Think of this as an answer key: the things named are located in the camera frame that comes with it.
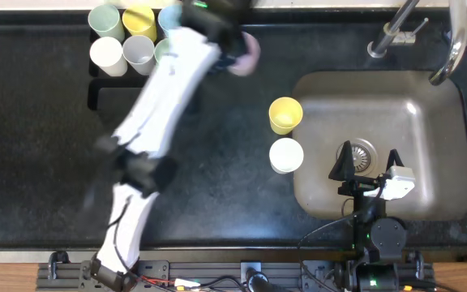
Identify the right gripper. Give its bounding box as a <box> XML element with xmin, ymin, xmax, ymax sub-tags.
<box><xmin>328</xmin><ymin>140</ymin><xmax>405</xmax><ymax>199</ymax></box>

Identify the white cup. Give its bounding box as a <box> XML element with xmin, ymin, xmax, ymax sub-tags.
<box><xmin>268</xmin><ymin>137</ymin><xmax>305</xmax><ymax>175</ymax></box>
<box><xmin>89</xmin><ymin>36</ymin><xmax>129</xmax><ymax>78</ymax></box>

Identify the yellow cup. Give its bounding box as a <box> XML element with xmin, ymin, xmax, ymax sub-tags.
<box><xmin>268</xmin><ymin>96</ymin><xmax>304</xmax><ymax>136</ymax></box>
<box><xmin>122</xmin><ymin>5</ymin><xmax>158</xmax><ymax>43</ymax></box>

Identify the pink cup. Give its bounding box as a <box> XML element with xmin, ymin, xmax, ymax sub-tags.
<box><xmin>227</xmin><ymin>31</ymin><xmax>262</xmax><ymax>77</ymax></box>

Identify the steel sink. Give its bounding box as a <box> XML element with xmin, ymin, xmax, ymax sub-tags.
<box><xmin>292</xmin><ymin>71</ymin><xmax>467</xmax><ymax>222</ymax></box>

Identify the steel tap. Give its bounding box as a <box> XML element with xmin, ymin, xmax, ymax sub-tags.
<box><xmin>366</xmin><ymin>0</ymin><xmax>467</xmax><ymax>87</ymax></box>

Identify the green cup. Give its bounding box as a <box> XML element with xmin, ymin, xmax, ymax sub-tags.
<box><xmin>153</xmin><ymin>37</ymin><xmax>172</xmax><ymax>66</ymax></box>
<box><xmin>88</xmin><ymin>3</ymin><xmax>126</xmax><ymax>42</ymax></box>

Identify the blue cup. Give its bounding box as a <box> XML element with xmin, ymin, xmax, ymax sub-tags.
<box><xmin>157</xmin><ymin>4</ymin><xmax>184</xmax><ymax>38</ymax></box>

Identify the grey cup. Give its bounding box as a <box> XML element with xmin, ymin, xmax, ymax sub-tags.
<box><xmin>122</xmin><ymin>34</ymin><xmax>156</xmax><ymax>76</ymax></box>

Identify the black tray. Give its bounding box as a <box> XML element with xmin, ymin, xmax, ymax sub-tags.
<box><xmin>87</xmin><ymin>7</ymin><xmax>202</xmax><ymax>127</ymax></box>

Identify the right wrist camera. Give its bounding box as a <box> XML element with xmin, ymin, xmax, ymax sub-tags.
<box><xmin>363</xmin><ymin>165</ymin><xmax>417</xmax><ymax>202</ymax></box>

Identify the black cable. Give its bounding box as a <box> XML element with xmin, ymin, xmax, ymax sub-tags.
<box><xmin>106</xmin><ymin>196</ymin><xmax>137</xmax><ymax>281</ymax></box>
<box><xmin>297</xmin><ymin>197</ymin><xmax>358</xmax><ymax>292</ymax></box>

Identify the mounting rail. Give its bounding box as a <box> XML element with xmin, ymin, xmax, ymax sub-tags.
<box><xmin>36</xmin><ymin>251</ymin><xmax>435</xmax><ymax>292</ymax></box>

